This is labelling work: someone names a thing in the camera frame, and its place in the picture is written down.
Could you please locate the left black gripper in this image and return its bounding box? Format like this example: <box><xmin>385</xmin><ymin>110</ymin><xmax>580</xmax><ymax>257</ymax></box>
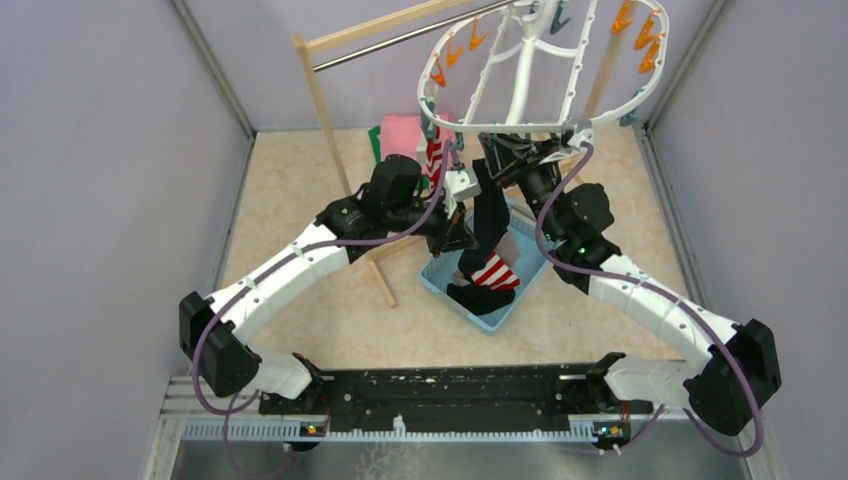
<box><xmin>386</xmin><ymin>190</ymin><xmax>479</xmax><ymax>258</ymax></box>

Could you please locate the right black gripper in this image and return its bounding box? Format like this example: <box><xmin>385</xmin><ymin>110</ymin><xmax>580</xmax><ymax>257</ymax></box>
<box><xmin>481</xmin><ymin>130</ymin><xmax>565</xmax><ymax>242</ymax></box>

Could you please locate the black sock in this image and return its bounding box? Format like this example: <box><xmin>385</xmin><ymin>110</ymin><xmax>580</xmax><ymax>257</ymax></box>
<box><xmin>446</xmin><ymin>284</ymin><xmax>516</xmax><ymax>316</ymax></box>
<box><xmin>458</xmin><ymin>159</ymin><xmax>510</xmax><ymax>279</ymax></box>

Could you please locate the red white striped sock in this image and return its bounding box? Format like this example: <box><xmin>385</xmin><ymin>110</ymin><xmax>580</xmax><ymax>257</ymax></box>
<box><xmin>469</xmin><ymin>251</ymin><xmax>521</xmax><ymax>292</ymax></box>

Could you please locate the white round clip hanger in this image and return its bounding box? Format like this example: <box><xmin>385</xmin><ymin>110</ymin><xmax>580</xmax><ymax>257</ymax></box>
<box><xmin>416</xmin><ymin>1</ymin><xmax>671</xmax><ymax>133</ymax></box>

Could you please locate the beige sock striped cuff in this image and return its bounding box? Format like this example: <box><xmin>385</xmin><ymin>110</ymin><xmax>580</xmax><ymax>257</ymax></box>
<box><xmin>494</xmin><ymin>231</ymin><xmax>521</xmax><ymax>267</ymax></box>

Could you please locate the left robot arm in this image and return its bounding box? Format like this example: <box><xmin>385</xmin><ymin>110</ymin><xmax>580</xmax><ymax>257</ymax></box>
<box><xmin>179</xmin><ymin>155</ymin><xmax>481</xmax><ymax>414</ymax></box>

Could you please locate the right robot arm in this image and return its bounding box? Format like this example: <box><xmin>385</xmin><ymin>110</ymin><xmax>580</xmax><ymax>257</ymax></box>
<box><xmin>478</xmin><ymin>132</ymin><xmax>782</xmax><ymax>436</ymax></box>

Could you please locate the blue plastic basket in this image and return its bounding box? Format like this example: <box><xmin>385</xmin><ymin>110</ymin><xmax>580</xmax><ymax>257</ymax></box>
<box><xmin>419</xmin><ymin>199</ymin><xmax>550</xmax><ymax>335</ymax></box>

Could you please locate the pink folded cloth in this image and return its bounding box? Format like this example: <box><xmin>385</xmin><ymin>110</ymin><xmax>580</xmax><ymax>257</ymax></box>
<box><xmin>377</xmin><ymin>115</ymin><xmax>428</xmax><ymax>164</ymax></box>

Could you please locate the metal hanging rod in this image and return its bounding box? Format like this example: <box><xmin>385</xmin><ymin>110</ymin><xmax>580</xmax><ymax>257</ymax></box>
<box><xmin>313</xmin><ymin>1</ymin><xmax>511</xmax><ymax>72</ymax></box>

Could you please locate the wooden clothes rack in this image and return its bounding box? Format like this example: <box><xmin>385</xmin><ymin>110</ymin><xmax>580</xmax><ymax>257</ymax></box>
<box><xmin>293</xmin><ymin>0</ymin><xmax>641</xmax><ymax>311</ymax></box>

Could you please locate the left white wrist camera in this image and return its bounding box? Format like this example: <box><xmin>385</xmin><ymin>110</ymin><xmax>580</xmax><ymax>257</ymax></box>
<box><xmin>443</xmin><ymin>168</ymin><xmax>482</xmax><ymax>217</ymax></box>

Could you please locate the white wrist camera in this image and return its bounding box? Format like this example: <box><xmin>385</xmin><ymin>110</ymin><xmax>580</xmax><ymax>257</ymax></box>
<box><xmin>443</xmin><ymin>168</ymin><xmax>482</xmax><ymax>217</ymax></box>
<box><xmin>561</xmin><ymin>119</ymin><xmax>594</xmax><ymax>156</ymax></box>

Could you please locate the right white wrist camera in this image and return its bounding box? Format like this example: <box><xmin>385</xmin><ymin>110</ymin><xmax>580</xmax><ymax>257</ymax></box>
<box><xmin>561</xmin><ymin>119</ymin><xmax>594</xmax><ymax>156</ymax></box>

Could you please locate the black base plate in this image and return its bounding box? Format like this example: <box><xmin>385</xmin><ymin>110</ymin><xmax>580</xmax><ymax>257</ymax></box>
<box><xmin>258</xmin><ymin>363</ymin><xmax>653</xmax><ymax>434</ymax></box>

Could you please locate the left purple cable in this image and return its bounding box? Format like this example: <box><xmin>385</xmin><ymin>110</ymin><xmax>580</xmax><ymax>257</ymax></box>
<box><xmin>190</xmin><ymin>139</ymin><xmax>462</xmax><ymax>480</ymax></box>

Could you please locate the aluminium frame rail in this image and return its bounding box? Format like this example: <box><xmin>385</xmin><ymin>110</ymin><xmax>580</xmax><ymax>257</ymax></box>
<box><xmin>158</xmin><ymin>372</ymin><xmax>763</xmax><ymax>444</ymax></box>

